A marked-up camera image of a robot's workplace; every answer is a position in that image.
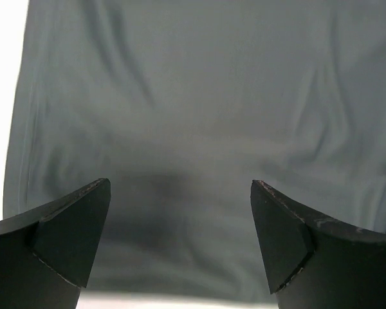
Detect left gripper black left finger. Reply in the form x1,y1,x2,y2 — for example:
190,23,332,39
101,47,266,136
0,178,111,309

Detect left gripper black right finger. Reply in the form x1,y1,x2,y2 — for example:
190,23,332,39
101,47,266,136
250,180,386,309

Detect dark grey t-shirt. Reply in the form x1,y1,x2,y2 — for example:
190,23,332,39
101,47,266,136
3,1,386,303

